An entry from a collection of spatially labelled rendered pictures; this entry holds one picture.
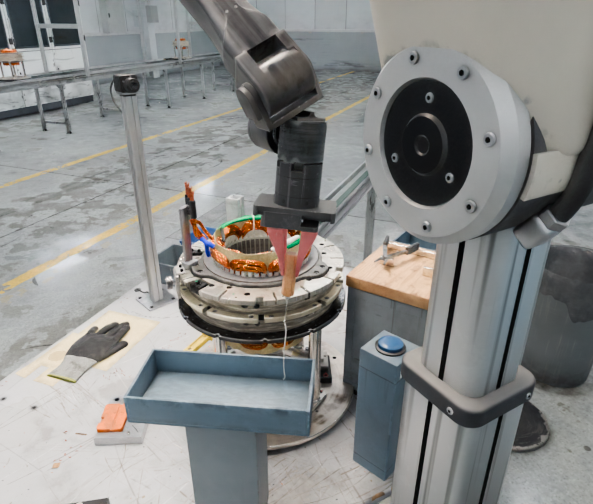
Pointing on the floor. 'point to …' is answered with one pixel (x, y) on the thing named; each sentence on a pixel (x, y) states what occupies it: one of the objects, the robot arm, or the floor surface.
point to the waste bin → (563, 340)
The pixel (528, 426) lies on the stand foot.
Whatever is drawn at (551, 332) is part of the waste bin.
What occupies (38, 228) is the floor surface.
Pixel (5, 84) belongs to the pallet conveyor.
